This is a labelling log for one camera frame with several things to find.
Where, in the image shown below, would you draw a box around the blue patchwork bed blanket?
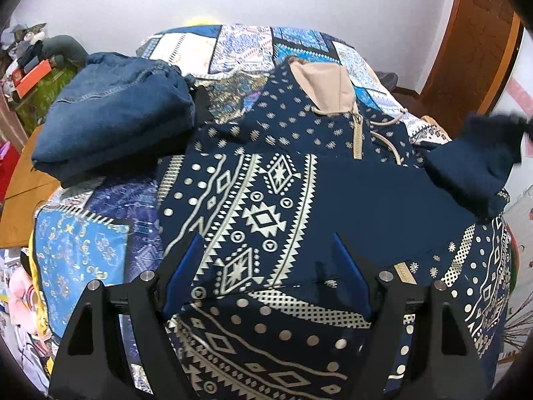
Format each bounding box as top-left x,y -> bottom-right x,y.
33,23 -> 454,388

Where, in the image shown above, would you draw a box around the orange paw print mat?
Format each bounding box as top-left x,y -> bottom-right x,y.
0,125 -> 63,251

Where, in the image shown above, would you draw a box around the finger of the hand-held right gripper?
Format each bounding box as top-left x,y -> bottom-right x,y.
490,110 -> 533,139

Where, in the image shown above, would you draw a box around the folded blue jeans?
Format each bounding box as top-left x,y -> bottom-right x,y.
31,52 -> 198,188

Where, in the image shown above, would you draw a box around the green cloth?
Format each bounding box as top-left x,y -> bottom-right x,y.
17,67 -> 80,134

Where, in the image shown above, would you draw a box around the yellow cloth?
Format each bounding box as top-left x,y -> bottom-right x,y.
24,254 -> 56,342

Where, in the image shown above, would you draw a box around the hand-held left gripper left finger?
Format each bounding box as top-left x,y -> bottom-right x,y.
48,232 -> 205,400

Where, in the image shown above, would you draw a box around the pile of small clutter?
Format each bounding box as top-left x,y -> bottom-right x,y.
0,21 -> 47,76

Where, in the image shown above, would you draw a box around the orange box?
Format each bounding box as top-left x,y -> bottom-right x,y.
14,59 -> 53,96

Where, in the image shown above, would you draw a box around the navy patterned hoodie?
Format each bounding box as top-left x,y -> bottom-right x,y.
156,56 -> 522,400

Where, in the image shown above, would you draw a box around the brown wooden door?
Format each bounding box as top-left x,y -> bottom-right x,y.
416,0 -> 525,113

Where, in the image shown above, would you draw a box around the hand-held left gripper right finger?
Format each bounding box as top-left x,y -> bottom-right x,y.
331,232 -> 488,400

